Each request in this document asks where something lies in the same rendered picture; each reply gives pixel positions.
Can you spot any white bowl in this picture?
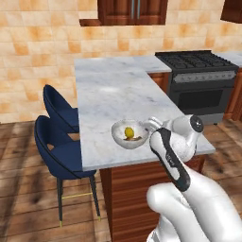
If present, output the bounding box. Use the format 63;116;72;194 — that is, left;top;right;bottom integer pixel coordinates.
111;118;150;150

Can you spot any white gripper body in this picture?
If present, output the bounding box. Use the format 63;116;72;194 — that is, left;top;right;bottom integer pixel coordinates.
143;115;164;133

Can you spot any wooden counter base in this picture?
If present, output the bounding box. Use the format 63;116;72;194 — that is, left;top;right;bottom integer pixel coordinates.
98;153;207;242

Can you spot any dark wood corner wall cupboard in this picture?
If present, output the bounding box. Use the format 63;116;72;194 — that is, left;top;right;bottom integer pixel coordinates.
219;0;242;25

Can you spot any black and silver stove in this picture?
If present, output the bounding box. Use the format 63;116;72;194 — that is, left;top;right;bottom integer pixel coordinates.
154;49;240;126

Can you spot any navy blue bar stool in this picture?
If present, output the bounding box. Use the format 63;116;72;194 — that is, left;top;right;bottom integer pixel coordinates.
33;114;102;228
43;83;80;134

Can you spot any wooden base cabinet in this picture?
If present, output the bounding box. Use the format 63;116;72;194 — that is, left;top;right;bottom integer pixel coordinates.
147;72;173;95
223;67;242;123

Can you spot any yellow lemon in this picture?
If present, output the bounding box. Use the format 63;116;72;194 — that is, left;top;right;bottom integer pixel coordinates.
124;126;135;139

